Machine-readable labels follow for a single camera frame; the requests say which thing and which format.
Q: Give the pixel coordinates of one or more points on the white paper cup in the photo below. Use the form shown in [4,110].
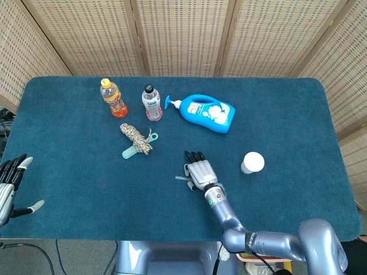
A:
[253,162]

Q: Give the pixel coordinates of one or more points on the grey-blue robot torso base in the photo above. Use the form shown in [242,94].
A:
[172,257]

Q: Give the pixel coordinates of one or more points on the pink drink bottle black cap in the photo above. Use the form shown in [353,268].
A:
[151,103]

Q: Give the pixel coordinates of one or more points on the transparent plastic straw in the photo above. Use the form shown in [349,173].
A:
[181,178]

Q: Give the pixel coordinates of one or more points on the pink plastic basket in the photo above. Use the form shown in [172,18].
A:
[266,258]

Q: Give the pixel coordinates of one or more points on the orange iced tea bottle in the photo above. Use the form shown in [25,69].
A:
[114,100]

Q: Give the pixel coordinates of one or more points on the white shoe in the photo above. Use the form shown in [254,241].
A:
[256,268]

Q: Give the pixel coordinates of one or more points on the white perforated paddle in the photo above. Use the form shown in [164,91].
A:
[224,253]

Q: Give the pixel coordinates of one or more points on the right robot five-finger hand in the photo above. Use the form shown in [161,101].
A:
[202,172]

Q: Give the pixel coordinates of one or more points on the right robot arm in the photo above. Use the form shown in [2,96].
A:
[258,237]

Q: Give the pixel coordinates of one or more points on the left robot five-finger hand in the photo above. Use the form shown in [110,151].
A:
[7,189]

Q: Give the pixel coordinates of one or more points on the blue detergent pump bottle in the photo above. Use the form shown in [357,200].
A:
[205,113]

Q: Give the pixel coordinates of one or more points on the woven bamboo folding screen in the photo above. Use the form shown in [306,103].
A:
[183,37]

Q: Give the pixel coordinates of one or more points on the blue carpet table cover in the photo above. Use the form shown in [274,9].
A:
[86,186]

